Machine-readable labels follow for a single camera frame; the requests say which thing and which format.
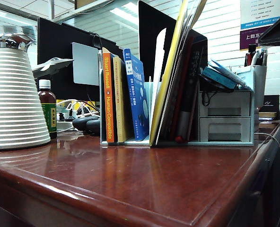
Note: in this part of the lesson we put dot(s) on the blue book with white circles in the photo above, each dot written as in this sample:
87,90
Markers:
137,106

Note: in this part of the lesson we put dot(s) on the tan flat book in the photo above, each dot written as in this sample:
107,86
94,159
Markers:
267,115

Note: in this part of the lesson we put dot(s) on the dark book with Chinese title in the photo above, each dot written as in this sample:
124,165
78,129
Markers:
195,82

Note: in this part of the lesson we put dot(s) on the red thin book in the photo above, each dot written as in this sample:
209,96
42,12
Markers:
181,82

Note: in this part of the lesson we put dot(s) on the light blue desktop bookshelf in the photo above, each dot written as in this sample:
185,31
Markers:
151,94

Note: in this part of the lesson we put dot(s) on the yellow paperback book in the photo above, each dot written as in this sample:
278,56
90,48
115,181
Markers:
121,106

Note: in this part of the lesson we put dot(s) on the orange Human Compatible book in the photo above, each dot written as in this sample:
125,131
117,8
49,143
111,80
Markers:
109,106

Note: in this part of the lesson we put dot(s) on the blue grey pen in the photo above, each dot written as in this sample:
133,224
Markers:
264,55

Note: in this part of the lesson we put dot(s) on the white pen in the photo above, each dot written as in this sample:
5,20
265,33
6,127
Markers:
255,59

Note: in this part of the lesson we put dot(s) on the white pen cup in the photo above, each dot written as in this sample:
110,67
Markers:
259,80

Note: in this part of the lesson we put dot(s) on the white window blinds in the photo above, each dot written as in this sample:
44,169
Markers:
225,23

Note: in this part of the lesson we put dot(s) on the light blue booklet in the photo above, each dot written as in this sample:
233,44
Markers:
227,70

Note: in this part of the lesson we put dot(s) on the small black box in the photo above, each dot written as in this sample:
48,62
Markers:
271,102

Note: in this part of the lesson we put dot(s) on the teal notebook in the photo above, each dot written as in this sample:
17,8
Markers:
218,78

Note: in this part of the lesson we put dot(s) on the white organizer drawer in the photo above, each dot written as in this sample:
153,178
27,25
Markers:
225,127
225,101

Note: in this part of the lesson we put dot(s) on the leaning folders and books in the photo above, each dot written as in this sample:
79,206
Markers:
190,16

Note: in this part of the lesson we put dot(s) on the white curved sheet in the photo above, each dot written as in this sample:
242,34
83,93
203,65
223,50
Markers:
160,52

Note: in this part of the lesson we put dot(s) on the black upright panel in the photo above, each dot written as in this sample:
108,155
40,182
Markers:
149,28

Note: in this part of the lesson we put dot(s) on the yellow file folder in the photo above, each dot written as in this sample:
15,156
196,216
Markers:
163,94

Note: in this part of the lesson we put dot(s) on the white tube with red cap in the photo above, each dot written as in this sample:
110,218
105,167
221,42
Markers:
183,123

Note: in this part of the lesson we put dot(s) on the black monitor clip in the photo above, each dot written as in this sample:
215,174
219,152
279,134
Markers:
96,39

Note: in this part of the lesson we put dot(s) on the grey rectangular card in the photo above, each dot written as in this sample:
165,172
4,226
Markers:
85,63

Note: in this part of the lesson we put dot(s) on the black computer mouse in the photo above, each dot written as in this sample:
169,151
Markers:
85,124

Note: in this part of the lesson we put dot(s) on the black computer monitor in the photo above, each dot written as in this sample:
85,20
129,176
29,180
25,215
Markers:
55,42

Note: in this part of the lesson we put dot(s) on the white model aircraft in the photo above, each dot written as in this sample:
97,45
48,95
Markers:
52,63

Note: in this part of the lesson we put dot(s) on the white power strip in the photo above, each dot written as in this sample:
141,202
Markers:
64,123

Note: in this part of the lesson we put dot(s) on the brown bottle with green label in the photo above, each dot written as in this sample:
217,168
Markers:
47,99

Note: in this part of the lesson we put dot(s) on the white ribbed thermos jug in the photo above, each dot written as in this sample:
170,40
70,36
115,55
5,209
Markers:
17,106

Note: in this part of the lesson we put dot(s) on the white and purple wall poster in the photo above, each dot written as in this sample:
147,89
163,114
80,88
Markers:
251,35

